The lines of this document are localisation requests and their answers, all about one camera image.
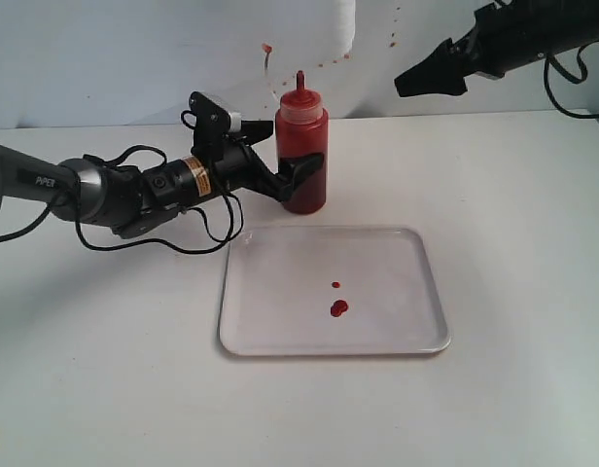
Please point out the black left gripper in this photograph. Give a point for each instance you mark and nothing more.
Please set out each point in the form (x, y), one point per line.
(190, 181)

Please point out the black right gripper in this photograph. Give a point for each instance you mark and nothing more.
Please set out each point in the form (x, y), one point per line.
(488, 49)

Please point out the red sauce squeeze bottle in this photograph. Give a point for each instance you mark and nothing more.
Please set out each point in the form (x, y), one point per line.
(301, 129)

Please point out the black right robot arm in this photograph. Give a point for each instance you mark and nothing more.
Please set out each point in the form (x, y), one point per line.
(554, 27)

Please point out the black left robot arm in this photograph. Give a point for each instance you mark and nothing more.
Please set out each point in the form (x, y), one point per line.
(132, 202)

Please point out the red sauce drops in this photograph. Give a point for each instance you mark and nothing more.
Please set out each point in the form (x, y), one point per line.
(338, 308)

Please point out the white rectangular plastic tray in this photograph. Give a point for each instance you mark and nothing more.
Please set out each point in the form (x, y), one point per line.
(278, 292)

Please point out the white paper backdrop sheet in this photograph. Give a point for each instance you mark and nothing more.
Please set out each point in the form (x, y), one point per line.
(110, 63)

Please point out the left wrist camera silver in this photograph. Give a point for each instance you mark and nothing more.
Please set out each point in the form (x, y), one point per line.
(211, 120)

